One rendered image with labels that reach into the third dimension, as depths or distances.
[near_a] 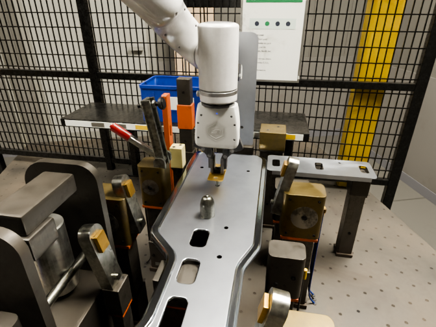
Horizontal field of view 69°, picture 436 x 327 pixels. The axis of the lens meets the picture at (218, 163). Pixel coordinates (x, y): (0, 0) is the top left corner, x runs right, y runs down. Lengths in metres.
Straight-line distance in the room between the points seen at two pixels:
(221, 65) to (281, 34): 0.59
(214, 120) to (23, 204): 0.41
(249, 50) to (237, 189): 0.40
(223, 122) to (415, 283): 0.73
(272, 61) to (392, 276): 0.80
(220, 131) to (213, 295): 0.35
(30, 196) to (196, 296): 0.28
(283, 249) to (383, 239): 0.64
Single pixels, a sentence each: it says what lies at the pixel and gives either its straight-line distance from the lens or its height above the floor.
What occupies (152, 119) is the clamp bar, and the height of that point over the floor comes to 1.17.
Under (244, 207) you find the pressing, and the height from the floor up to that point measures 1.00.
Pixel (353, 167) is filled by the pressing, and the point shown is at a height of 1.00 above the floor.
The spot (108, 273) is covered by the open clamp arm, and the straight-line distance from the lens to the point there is 0.57.
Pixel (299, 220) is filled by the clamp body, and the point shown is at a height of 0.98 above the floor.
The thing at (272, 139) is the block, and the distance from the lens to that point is 0.99.
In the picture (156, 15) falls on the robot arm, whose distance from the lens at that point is 0.62.
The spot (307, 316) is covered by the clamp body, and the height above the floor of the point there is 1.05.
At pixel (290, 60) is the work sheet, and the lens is 1.24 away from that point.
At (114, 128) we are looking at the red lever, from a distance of 0.81.
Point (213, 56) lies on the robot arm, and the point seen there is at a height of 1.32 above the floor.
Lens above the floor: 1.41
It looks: 27 degrees down
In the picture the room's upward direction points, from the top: straight up
